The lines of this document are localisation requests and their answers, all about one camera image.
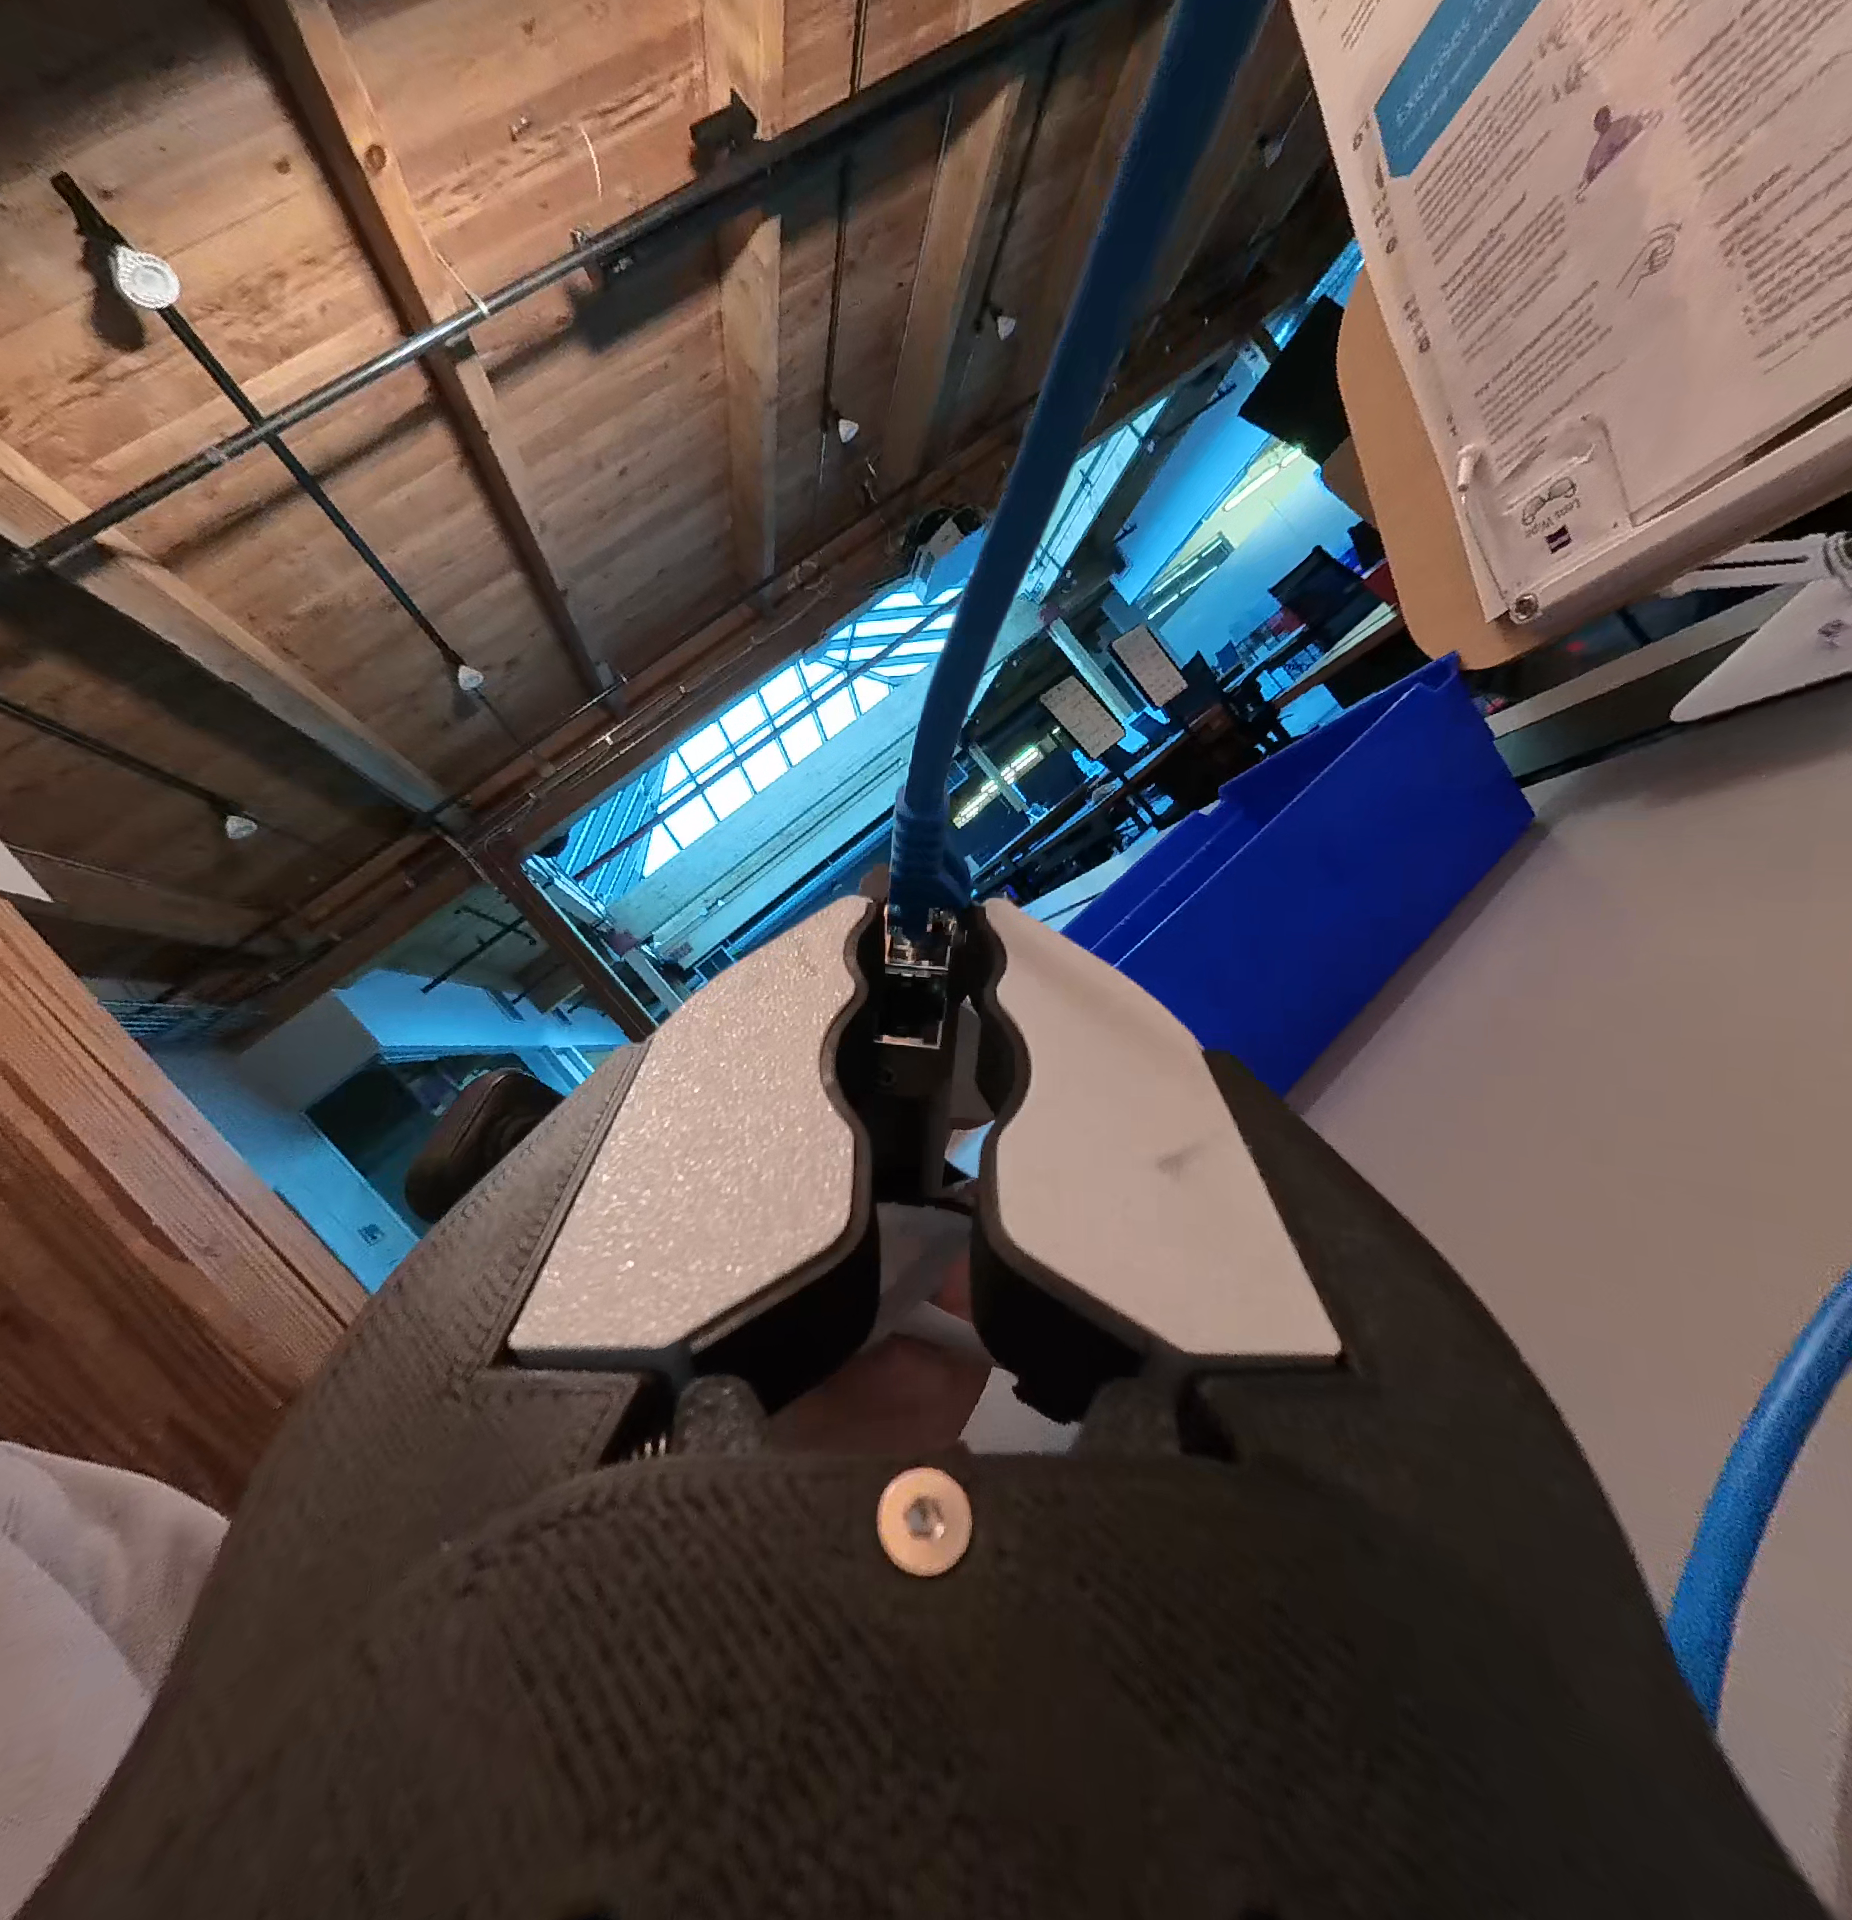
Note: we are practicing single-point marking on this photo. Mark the person's left hand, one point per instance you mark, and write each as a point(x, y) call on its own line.
point(881, 1395)

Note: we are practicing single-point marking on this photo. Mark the tilted document board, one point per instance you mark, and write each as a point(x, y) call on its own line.
point(1392, 496)

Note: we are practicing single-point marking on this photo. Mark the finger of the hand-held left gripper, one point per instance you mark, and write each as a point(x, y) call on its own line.
point(913, 1260)

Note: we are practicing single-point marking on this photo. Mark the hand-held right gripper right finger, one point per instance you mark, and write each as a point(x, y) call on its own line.
point(1152, 1172)

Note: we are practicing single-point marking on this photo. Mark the blue plastic bin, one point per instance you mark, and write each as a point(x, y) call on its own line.
point(1317, 899)

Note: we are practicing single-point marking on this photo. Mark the metal ceiling pipe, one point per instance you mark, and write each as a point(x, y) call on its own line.
point(461, 323)

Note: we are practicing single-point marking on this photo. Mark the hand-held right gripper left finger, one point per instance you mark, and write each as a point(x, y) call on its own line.
point(701, 1154)

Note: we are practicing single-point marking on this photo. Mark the printed instruction sheet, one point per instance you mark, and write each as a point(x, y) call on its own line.
point(1616, 225)

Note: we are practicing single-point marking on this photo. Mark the large paned window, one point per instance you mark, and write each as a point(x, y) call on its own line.
point(778, 750)

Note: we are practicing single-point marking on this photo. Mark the grey desk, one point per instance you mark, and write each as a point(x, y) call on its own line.
point(1616, 1051)

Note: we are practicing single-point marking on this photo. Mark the black network splitter box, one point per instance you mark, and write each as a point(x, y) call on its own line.
point(913, 1111)

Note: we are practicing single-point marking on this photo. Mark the wooden pillar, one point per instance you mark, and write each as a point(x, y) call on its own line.
point(117, 1200)

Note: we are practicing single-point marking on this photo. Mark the black lighting track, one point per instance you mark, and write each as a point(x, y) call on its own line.
point(312, 480)

